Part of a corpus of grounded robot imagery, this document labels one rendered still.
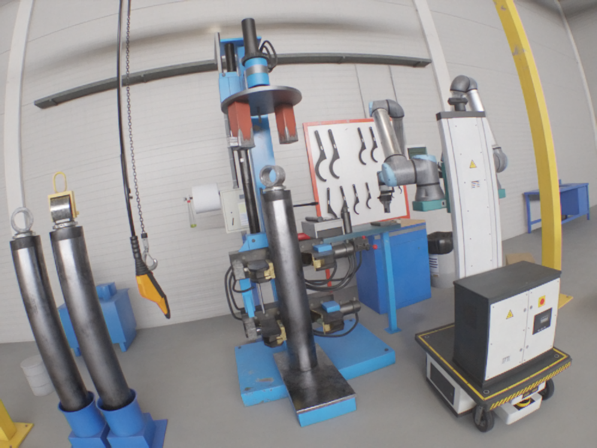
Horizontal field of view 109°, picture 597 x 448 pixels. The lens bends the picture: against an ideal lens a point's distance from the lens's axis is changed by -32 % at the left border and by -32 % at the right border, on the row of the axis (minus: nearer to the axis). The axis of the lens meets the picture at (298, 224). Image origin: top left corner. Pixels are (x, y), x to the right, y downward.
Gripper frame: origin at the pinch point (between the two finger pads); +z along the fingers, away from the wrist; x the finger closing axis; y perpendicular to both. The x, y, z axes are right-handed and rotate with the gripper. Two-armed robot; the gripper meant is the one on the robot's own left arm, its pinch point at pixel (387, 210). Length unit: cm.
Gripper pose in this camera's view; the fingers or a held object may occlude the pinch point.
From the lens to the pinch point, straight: 268.1
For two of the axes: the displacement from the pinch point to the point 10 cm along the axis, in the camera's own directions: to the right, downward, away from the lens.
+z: 1.5, 9.8, 0.9
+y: -9.6, 1.7, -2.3
